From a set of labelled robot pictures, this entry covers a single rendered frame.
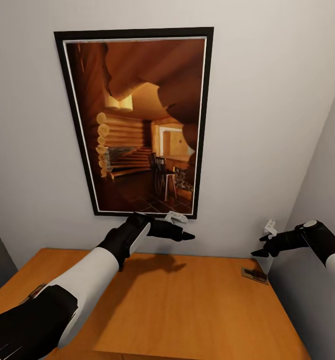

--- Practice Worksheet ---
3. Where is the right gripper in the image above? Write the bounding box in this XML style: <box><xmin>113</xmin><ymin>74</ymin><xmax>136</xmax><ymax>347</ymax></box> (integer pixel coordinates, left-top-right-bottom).
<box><xmin>251</xmin><ymin>231</ymin><xmax>297</xmax><ymax>258</ymax></box>

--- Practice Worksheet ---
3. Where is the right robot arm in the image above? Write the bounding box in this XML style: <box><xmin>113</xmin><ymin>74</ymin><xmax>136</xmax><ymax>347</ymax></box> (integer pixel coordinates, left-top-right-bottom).
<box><xmin>251</xmin><ymin>219</ymin><xmax>335</xmax><ymax>283</ymax></box>

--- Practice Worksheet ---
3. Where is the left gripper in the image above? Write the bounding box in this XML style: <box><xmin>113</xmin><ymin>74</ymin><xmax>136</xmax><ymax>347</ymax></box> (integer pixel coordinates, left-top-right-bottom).
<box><xmin>158</xmin><ymin>220</ymin><xmax>195</xmax><ymax>242</ymax></box>

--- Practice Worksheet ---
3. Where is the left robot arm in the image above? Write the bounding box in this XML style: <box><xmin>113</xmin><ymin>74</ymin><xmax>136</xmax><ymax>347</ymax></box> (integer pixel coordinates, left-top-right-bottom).
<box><xmin>0</xmin><ymin>211</ymin><xmax>195</xmax><ymax>360</ymax></box>

